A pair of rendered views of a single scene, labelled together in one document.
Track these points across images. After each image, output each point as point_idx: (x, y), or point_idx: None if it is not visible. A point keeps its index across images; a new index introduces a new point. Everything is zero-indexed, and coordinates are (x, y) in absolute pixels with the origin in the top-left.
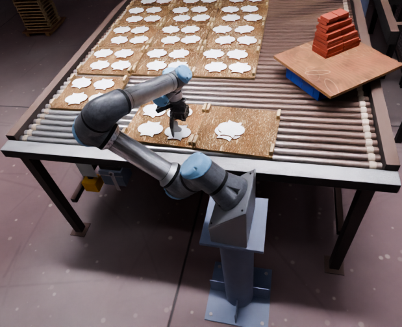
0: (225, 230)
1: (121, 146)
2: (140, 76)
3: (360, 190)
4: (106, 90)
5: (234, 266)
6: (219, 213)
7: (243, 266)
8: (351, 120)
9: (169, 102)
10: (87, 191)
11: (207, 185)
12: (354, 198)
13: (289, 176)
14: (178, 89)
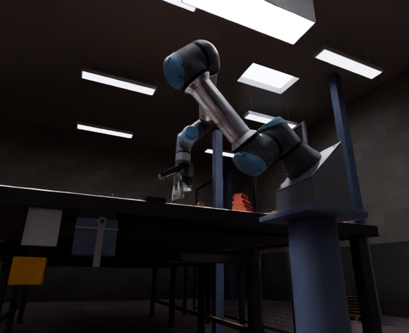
0: (328, 176)
1: (214, 85)
2: None
3: (357, 240)
4: None
5: (339, 301)
6: (309, 170)
7: (347, 306)
8: None
9: (179, 162)
10: (12, 284)
11: (293, 133)
12: (355, 263)
13: None
14: (209, 127)
